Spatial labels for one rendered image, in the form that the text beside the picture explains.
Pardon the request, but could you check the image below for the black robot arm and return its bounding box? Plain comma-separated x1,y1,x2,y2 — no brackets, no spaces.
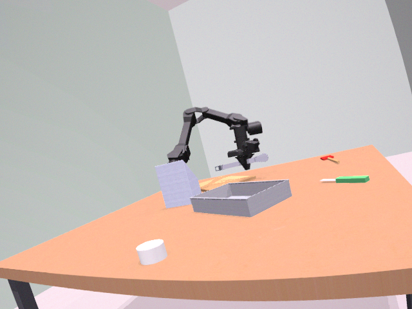
167,107,263,163

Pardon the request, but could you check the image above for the light orange wooden board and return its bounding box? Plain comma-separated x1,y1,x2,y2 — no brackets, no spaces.
199,176,256,192

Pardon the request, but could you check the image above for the white short cylinder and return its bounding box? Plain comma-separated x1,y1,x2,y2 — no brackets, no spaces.
136,239,167,265

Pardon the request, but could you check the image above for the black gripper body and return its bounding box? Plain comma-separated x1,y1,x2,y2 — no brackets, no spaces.
227,136,259,158

